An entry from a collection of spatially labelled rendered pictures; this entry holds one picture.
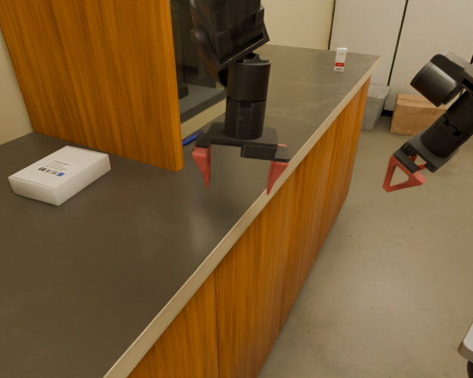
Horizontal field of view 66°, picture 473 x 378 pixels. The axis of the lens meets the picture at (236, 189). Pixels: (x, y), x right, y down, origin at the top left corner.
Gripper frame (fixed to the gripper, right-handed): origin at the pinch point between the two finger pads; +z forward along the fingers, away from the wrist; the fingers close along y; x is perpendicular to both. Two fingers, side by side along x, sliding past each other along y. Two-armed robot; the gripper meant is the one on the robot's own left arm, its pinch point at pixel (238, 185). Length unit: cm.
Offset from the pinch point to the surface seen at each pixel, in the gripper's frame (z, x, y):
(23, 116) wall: 9, -43, 62
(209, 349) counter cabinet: 40.6, 0.9, 2.7
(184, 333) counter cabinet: 26.5, 8.4, 7.0
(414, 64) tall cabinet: 26, -302, -145
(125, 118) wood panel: 0.5, -26.1, 27.2
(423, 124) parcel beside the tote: 69, -261, -152
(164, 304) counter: 11.2, 15.8, 8.5
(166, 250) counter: 10.9, 4.7, 10.8
